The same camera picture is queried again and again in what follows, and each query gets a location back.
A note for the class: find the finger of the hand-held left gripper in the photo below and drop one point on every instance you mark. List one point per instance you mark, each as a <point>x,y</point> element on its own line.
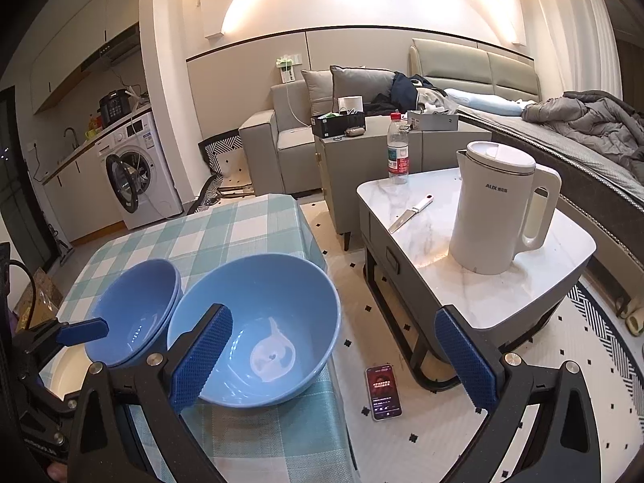
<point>50,400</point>
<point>80,331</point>

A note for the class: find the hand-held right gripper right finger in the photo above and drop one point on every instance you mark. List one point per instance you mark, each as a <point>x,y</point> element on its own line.
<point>468,362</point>

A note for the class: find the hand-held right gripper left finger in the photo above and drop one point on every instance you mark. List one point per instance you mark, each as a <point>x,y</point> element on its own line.
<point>201,357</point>

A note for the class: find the cardboard box on floor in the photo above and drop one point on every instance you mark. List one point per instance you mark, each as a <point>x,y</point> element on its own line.
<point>43,302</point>

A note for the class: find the smartphone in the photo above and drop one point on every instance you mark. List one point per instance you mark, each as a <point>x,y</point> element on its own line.
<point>384,392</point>

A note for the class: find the marble coffee table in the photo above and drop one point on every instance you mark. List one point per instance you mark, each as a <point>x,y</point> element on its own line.
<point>427,261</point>

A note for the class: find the white kitchen base cabinet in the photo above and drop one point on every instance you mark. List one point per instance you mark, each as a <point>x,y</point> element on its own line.
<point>80,196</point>

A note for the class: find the white electric kettle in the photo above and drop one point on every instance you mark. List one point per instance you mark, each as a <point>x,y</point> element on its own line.
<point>488,221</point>

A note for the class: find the black glass door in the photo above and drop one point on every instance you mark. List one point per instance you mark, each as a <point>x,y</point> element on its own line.
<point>20,186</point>

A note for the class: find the pale slippers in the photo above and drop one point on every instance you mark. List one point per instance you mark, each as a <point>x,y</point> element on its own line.
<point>635,319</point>

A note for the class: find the white washing machine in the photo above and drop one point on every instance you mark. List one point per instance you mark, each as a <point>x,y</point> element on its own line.
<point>156,161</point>

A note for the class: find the black kitchen faucet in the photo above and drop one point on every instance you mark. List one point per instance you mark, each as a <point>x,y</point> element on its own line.
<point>74,138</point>

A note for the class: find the yellow oil bottle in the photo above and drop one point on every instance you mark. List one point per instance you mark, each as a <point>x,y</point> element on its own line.
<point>92,128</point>

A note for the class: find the clear water bottle red label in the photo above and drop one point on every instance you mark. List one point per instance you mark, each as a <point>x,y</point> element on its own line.
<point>398,161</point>

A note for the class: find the grey side cabinet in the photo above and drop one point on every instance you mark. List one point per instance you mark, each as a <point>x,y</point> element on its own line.
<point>352,181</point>

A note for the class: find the grey sofa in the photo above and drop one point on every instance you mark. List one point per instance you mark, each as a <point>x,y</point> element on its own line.
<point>266,151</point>

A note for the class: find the black pressure cooker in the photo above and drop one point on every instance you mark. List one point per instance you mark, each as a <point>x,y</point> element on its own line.
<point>115,108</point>

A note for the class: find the grey flat box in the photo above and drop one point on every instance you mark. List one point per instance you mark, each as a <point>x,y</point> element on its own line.
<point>432,120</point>

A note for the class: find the light blue pillow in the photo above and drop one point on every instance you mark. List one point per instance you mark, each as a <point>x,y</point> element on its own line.
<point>483,100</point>

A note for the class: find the grey duvet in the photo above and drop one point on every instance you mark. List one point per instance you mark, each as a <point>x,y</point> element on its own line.
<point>588,126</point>

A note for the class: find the black open box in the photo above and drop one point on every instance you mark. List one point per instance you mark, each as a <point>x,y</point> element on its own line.
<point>337,128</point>

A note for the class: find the dark jacket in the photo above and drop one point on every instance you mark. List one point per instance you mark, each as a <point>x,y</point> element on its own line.
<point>402,90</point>

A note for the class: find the black range hood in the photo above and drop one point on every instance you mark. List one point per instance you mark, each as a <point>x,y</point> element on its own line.
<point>113,53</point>

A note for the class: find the grey cushion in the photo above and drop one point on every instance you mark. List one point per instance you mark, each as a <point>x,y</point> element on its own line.
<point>317,93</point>
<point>362,83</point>

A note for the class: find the bed with padded headboard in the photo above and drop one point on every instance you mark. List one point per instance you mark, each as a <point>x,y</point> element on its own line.
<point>503,70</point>

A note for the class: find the white wall cabinets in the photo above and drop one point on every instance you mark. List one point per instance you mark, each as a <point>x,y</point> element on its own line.
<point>70,50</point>

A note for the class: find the white wall socket panel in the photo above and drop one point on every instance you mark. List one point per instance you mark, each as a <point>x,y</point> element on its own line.
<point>288,73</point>

